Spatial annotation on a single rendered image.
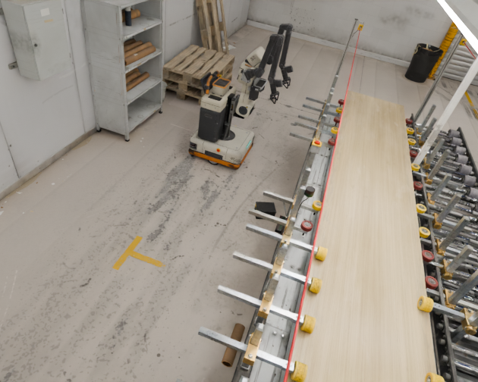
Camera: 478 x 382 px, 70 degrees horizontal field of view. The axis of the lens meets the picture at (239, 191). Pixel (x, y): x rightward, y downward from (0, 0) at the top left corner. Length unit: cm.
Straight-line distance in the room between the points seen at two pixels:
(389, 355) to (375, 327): 15
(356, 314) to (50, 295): 222
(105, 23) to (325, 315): 336
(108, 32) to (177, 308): 278
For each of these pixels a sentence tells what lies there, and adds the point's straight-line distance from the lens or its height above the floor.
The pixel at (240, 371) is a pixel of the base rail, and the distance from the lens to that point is 197.
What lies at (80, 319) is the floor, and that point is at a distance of 293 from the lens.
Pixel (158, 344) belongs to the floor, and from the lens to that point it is 277.
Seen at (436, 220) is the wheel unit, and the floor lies 86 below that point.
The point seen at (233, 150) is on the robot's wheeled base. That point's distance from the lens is 403.
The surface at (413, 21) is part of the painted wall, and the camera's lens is 971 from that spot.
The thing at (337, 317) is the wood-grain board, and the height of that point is 90.
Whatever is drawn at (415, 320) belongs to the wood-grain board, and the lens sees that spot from 226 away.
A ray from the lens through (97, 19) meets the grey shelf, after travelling 409.
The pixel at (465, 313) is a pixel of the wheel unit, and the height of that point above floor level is 97.
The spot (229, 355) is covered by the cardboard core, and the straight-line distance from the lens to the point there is 267.
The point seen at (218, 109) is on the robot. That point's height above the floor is 73.
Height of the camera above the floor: 251
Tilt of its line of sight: 40 degrees down
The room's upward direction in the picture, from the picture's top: 12 degrees clockwise
